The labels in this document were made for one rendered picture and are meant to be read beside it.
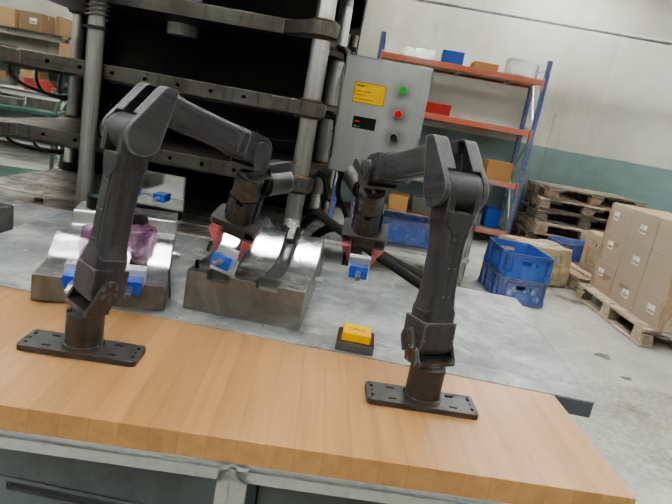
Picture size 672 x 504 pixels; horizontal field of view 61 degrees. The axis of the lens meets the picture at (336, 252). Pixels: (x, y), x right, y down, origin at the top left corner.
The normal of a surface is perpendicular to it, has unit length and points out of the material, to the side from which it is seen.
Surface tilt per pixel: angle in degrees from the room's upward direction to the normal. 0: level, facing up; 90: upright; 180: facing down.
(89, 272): 83
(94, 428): 90
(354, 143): 90
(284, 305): 90
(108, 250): 79
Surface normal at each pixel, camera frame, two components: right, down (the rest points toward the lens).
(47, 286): 0.22, 0.27
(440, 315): 0.42, 0.23
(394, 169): -0.83, 0.00
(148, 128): 0.72, 0.29
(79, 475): -0.07, 0.22
